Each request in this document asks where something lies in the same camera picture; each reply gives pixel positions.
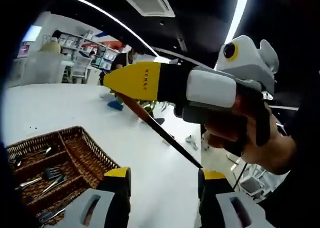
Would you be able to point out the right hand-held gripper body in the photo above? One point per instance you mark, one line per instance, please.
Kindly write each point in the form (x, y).
(247, 60)

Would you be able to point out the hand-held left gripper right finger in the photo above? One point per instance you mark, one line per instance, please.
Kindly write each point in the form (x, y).
(212, 205)

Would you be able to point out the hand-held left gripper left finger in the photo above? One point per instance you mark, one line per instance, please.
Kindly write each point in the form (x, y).
(117, 203)

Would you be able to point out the brown wicker storage tray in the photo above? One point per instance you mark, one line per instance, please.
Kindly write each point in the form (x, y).
(85, 150)

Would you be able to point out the white storage shelf with bins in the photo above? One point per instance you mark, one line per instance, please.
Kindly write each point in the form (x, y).
(105, 54)

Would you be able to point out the person's right hand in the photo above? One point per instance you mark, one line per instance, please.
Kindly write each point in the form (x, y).
(230, 133)

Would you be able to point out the white handheld controller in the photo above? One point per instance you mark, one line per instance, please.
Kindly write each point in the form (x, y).
(191, 141)

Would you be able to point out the potted green plant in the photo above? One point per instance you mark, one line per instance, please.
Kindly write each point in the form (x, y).
(150, 105)

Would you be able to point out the black curved device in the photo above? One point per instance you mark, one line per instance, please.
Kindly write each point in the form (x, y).
(159, 121)

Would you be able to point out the straight ceiling light strip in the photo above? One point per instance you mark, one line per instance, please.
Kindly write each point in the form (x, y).
(237, 18)

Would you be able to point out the blue cloth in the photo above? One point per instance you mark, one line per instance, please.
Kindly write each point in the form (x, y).
(115, 105)

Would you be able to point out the white low cabinet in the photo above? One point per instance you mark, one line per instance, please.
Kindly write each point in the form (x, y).
(93, 75)

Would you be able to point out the white ceiling air conditioner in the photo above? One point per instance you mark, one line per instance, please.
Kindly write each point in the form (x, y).
(150, 3)

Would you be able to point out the person's black clothed torso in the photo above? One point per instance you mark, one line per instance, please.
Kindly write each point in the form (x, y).
(300, 188)

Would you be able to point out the white mesh office chair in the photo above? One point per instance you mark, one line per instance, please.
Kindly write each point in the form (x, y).
(81, 66)

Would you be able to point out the long curved ceiling light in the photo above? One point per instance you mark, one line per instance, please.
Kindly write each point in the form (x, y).
(75, 0)

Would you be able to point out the frosted white chair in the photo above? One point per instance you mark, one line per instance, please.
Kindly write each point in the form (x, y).
(42, 68)

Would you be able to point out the lit white screen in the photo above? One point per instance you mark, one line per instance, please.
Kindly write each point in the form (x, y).
(32, 33)

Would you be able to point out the monitor with pink picture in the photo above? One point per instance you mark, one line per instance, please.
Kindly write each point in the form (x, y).
(24, 50)

